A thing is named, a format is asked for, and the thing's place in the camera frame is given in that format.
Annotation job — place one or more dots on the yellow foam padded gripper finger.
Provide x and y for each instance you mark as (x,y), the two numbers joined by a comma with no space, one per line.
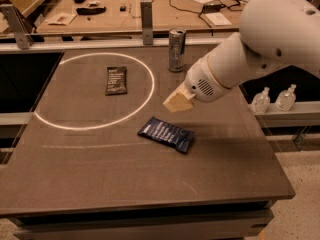
(181,99)

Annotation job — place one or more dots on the blue rxbar blueberry wrapper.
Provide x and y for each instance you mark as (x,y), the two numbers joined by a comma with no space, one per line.
(167,134)

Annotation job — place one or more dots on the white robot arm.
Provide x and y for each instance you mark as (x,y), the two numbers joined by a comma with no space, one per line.
(273,34)

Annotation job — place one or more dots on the black rxbar wrapper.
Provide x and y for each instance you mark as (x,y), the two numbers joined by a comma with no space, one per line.
(116,80)

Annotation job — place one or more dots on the silver blue drink can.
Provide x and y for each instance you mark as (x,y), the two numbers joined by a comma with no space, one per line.
(176,49)

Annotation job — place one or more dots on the white circle tape marking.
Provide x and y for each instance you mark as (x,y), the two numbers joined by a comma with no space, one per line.
(76,98)

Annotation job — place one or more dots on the clear sanitizer bottle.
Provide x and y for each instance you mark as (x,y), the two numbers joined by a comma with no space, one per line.
(286,99)
(261,101)

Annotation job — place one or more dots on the white paper card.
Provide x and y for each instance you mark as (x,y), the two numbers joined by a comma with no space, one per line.
(218,19)

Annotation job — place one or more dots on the black power adapter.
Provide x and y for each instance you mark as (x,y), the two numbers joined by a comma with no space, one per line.
(212,7)

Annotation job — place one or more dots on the small black block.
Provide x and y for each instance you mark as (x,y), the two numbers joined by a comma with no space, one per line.
(123,8)

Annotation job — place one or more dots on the black handheld device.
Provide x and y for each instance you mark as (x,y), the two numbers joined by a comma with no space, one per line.
(91,11)

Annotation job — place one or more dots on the beige envelope paper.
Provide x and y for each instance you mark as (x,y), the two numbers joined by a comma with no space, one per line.
(62,18)

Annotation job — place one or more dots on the middle metal bracket post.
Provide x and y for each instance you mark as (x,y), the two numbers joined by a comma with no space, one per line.
(147,22)

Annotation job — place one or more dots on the metal bracket post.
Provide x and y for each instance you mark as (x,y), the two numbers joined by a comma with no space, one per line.
(21,30)
(147,22)

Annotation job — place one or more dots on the left metal bracket post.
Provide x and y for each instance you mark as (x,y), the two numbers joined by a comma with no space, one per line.
(21,30)

